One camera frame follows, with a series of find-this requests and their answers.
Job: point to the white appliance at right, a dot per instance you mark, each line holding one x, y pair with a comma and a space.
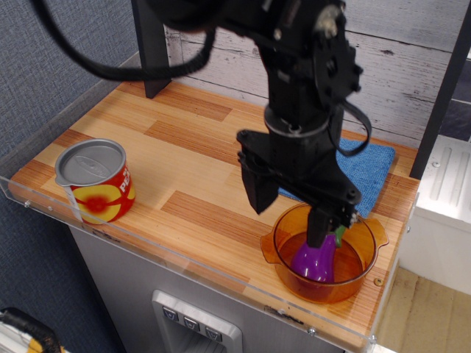
436, 244

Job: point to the grey cabinet with dispenser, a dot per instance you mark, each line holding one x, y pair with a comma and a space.
158, 308

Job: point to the black vertical post left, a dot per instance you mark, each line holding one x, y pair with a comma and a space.
150, 36

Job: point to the clear acrylic table guard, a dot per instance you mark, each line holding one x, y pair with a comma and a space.
191, 206

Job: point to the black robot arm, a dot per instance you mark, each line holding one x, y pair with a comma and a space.
311, 71

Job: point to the purple toy eggplant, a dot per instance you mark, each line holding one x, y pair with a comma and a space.
317, 264

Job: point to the red yellow peach can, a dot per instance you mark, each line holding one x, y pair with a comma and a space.
96, 180

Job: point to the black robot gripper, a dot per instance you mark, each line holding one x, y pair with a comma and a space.
302, 162

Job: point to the black vertical post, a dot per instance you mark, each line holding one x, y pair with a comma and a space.
444, 96
150, 36

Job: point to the blue folded cloth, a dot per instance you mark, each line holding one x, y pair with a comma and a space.
368, 171

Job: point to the yellow black object bottom-left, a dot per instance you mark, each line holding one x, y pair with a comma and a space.
21, 332

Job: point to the orange transparent plastic pot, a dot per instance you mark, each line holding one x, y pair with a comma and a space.
360, 246

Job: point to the black vertical post right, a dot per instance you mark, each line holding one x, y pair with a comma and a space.
444, 96

